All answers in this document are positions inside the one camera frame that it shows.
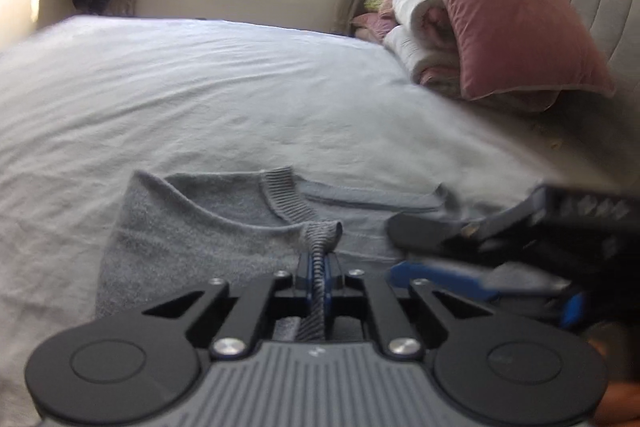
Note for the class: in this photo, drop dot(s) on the pink velvet pillow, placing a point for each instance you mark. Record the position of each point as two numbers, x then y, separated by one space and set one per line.
505 17

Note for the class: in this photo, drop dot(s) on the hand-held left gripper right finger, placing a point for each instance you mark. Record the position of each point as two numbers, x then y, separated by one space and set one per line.
336 284

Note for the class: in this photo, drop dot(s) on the grey printed t-shirt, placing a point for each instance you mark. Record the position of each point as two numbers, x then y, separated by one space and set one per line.
200 237

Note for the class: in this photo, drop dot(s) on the grey quilted headboard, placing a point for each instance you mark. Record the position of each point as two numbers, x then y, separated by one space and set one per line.
610 17

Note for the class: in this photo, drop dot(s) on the folded white pink quilt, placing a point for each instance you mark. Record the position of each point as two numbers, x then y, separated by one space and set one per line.
425 42

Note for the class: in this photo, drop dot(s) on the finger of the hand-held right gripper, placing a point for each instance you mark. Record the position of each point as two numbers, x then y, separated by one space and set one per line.
450 276
425 232

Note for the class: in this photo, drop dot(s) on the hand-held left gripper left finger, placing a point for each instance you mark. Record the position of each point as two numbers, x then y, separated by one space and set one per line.
302 279

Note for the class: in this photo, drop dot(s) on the yellow green patterned cloth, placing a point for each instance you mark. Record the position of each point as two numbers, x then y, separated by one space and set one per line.
372 2

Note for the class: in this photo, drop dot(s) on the small pink cushion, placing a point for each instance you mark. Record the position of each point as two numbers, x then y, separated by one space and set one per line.
375 24

